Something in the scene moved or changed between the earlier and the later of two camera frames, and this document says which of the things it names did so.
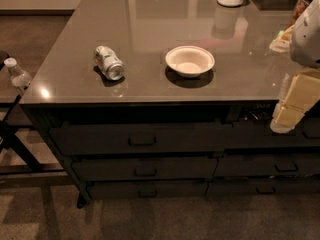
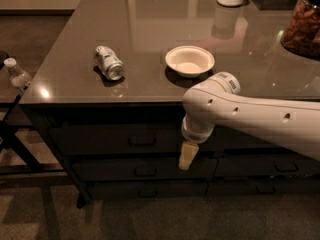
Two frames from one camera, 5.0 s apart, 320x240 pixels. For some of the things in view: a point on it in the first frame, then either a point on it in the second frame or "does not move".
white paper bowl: [189, 61] does not move
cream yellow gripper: [307, 39] to [194, 136]
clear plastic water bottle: [19, 77] does not move
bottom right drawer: [295, 188] does not move
